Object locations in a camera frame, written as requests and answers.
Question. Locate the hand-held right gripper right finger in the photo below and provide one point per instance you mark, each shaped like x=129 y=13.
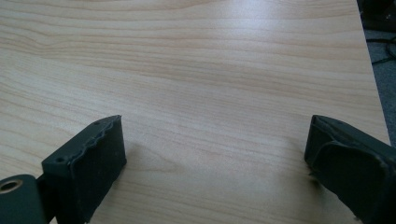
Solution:
x=355 y=168

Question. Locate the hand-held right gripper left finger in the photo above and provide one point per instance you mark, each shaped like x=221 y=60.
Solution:
x=90 y=168

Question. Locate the dark equipment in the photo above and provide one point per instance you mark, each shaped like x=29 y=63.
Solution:
x=378 y=14

